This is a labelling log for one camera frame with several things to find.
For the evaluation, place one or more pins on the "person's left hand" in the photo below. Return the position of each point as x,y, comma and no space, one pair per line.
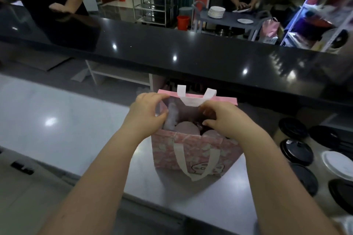
144,116

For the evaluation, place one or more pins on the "person's right hand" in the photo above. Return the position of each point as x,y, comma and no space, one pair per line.
229,122

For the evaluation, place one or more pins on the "person's left thumb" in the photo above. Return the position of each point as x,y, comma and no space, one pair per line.
163,113

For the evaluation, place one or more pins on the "person's right thumb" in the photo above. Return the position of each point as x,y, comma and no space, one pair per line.
211,123

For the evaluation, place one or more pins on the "pink patterned paper gift bag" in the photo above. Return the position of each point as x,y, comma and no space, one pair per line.
190,155

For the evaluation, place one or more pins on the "person's left forearm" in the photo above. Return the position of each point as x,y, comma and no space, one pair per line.
99,182

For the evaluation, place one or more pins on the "person's right forearm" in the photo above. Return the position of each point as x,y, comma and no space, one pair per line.
275,188

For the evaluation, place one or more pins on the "white fluffy item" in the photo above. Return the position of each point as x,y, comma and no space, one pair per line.
171,117

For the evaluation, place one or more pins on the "pink cup lid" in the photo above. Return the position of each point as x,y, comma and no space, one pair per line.
187,128

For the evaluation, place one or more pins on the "black round lid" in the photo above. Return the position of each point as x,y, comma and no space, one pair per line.
293,128
306,179
342,196
296,151
331,137

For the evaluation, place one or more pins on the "red bucket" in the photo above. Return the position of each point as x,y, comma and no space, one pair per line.
183,22

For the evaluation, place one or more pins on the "grey service cart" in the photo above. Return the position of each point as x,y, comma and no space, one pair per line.
229,22

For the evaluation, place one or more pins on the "metal rack trolley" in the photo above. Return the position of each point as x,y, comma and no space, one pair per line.
154,3

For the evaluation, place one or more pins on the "stack of white plates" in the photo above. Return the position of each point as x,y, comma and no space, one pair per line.
216,12

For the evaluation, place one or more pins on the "pink shopping bag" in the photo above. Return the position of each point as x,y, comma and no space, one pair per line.
270,27

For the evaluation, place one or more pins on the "white round plate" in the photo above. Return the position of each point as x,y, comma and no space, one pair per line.
339,164

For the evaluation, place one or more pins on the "white storage shelf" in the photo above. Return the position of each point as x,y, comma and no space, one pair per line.
320,11

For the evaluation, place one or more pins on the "white under-counter frame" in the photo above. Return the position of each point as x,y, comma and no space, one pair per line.
118,73

